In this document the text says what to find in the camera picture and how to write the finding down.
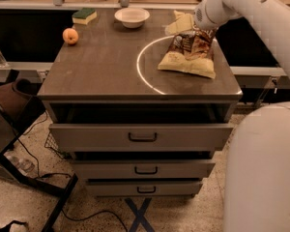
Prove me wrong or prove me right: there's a brown sea salt chip bag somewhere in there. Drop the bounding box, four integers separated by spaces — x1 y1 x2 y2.
158 11 216 79

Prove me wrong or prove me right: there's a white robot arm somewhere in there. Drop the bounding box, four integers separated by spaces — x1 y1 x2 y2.
195 0 290 232

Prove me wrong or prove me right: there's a grey drawer cabinet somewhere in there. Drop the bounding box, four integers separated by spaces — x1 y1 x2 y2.
39 9 242 184

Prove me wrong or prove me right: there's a bottom grey drawer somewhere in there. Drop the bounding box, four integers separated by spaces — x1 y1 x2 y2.
85 180 202 197

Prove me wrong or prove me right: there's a grey drawer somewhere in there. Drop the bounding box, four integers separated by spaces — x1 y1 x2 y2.
85 180 202 197
49 124 233 152
72 159 215 180

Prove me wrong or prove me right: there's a middle grey drawer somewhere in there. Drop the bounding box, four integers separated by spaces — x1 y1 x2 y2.
72 159 215 180

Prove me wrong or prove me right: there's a top grey drawer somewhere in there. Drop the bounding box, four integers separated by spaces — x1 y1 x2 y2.
49 124 233 152

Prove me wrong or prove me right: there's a white bowl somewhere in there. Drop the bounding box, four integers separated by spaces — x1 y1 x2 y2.
114 8 150 29

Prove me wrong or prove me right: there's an orange fruit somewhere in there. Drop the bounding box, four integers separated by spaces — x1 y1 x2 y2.
62 28 79 45

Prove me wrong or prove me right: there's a green yellow sponge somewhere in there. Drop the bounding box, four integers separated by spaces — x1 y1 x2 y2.
72 8 97 25

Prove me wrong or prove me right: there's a brown chair seat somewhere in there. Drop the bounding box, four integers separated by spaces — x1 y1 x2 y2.
0 78 35 122

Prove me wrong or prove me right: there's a plastic bottle on floor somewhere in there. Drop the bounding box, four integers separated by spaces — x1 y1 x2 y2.
7 156 35 174

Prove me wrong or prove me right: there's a black side table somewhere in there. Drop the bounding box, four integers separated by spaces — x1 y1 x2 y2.
0 69 79 232

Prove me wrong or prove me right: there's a black floor cable left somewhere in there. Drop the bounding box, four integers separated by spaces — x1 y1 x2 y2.
14 111 130 232

